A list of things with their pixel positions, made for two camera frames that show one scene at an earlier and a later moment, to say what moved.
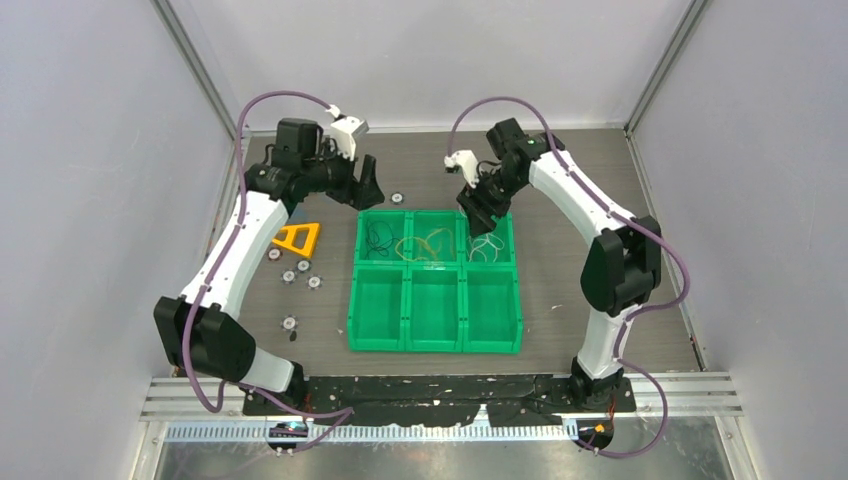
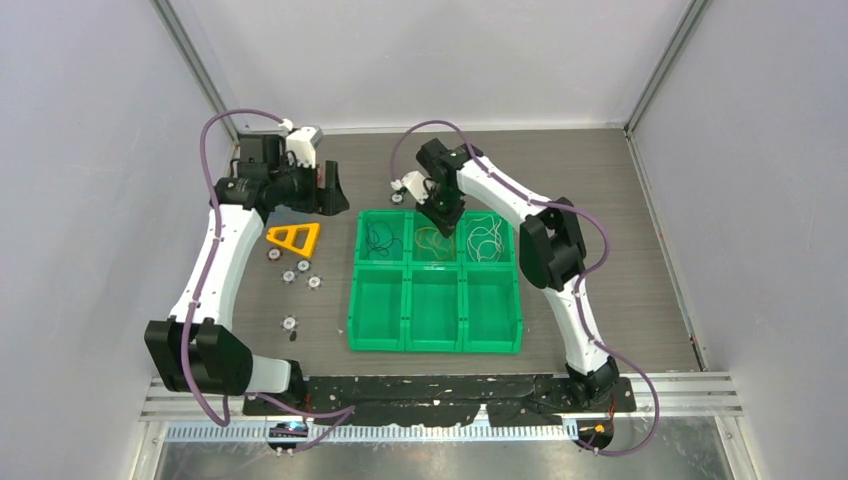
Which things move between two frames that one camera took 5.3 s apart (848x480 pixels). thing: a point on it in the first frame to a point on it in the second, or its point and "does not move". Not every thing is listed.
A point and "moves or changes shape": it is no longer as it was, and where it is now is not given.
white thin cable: (487, 240) does not move
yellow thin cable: (424, 241) moves or changes shape
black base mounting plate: (446, 399) does not move
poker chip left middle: (288, 276) does not move
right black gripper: (479, 210) to (444, 223)
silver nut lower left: (314, 282) does not move
